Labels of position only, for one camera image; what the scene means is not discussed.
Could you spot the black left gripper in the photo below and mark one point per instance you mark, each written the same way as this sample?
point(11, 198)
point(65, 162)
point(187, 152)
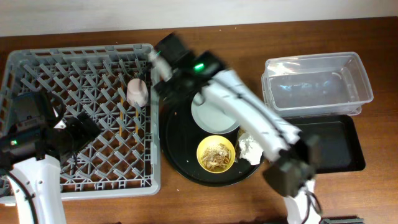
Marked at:
point(86, 125)

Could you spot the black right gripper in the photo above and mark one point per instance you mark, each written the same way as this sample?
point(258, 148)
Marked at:
point(168, 88)

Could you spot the pink plastic cup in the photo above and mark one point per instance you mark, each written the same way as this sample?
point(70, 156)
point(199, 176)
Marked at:
point(137, 92)

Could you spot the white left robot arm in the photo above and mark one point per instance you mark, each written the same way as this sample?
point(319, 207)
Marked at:
point(33, 150)

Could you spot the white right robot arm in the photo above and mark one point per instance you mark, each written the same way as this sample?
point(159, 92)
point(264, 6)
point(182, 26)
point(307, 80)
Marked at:
point(294, 157)

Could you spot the grey dishwasher rack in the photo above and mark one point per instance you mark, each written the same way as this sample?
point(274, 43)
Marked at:
point(119, 162)

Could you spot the light grey round plate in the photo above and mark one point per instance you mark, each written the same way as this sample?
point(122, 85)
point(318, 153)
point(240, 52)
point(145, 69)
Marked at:
point(210, 118)

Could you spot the black round tray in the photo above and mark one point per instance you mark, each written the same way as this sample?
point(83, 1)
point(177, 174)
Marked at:
point(179, 139)

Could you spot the yellow bowl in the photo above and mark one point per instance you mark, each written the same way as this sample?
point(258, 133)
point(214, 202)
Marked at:
point(214, 140)

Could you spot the gold foil wrapper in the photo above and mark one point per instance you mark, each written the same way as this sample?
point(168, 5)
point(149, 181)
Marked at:
point(236, 146)

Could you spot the food scraps in bowl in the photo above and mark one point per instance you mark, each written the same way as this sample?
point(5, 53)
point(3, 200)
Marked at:
point(216, 158)

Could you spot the crumpled white tissue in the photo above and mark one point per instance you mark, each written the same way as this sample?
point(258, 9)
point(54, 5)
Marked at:
point(250, 149)

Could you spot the clear plastic storage bin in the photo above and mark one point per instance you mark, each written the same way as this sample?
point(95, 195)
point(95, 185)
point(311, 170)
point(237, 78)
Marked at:
point(316, 85)

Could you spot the black rectangular tray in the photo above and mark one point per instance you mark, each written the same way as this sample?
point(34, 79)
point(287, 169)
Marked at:
point(339, 143)

